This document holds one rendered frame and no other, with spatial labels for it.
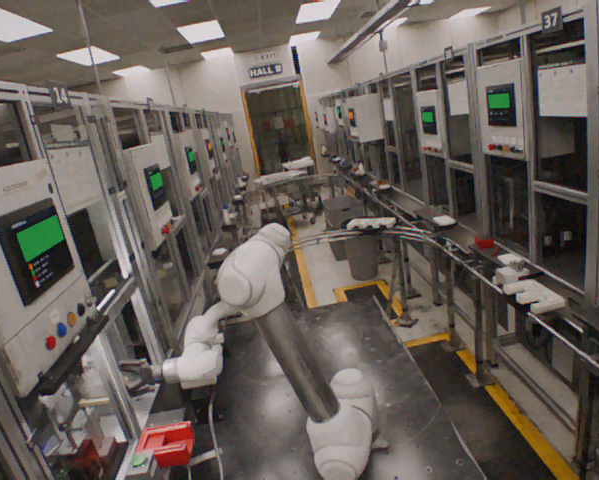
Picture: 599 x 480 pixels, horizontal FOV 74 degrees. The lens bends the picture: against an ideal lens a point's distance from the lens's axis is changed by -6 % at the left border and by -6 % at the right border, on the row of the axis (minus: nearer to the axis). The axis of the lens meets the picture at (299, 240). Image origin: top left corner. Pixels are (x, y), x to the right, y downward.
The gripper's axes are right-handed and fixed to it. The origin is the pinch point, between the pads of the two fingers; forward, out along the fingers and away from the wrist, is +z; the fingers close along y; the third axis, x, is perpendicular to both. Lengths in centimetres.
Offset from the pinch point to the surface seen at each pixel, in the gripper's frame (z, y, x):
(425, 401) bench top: -114, -33, 4
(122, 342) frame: 3.3, 3.7, -24.9
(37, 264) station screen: -17, 59, 46
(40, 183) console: -14, 76, 29
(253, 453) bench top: -47, -33, 12
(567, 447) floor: -193, -100, -17
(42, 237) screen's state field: -17, 64, 40
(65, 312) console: -14, 43, 38
